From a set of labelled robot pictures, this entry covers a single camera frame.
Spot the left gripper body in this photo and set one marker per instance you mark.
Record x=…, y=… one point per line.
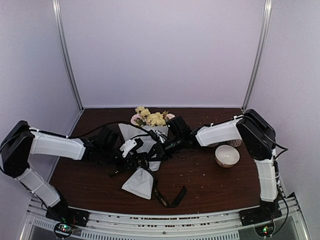
x=108, y=155

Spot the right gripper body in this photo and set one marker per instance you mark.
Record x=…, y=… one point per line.
x=169, y=150

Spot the white wrapping paper sheet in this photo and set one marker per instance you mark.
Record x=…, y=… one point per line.
x=140, y=183

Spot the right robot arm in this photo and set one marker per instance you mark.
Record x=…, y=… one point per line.
x=258, y=136

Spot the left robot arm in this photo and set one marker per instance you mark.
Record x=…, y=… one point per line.
x=24, y=141

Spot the round white bowl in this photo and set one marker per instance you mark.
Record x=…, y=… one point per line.
x=226, y=156

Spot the patterned mug yellow inside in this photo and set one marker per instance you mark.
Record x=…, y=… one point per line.
x=235, y=143

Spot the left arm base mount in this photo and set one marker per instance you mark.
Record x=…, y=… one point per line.
x=68, y=219

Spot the front aluminium rail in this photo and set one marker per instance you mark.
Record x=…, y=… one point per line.
x=224, y=225

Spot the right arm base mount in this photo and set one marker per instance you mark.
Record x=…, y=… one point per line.
x=262, y=217

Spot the right aluminium frame post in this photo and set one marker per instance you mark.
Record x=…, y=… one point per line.
x=264, y=30

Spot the aluminium frame post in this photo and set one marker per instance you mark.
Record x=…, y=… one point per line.
x=65, y=53
x=264, y=30

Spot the left aluminium frame post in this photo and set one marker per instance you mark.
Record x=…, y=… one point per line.
x=65, y=53

